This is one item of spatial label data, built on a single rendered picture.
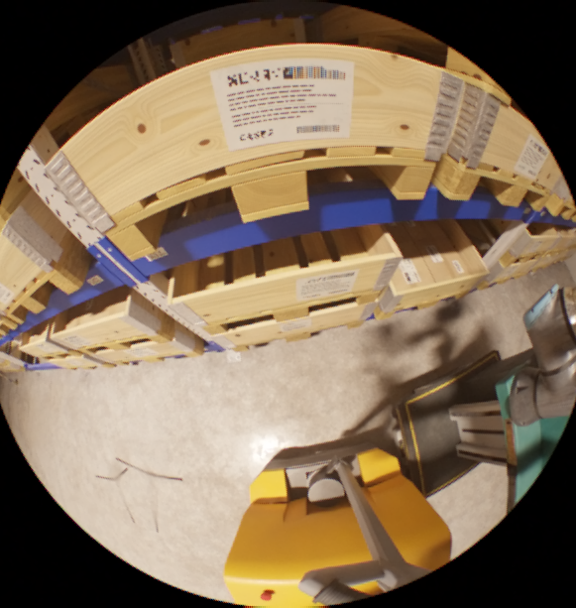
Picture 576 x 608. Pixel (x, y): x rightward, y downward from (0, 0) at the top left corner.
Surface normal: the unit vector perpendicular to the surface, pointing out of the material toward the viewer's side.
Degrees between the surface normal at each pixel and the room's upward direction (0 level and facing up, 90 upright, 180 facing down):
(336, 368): 0
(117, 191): 90
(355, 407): 0
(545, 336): 89
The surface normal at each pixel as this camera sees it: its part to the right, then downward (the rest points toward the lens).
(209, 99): 0.18, 0.88
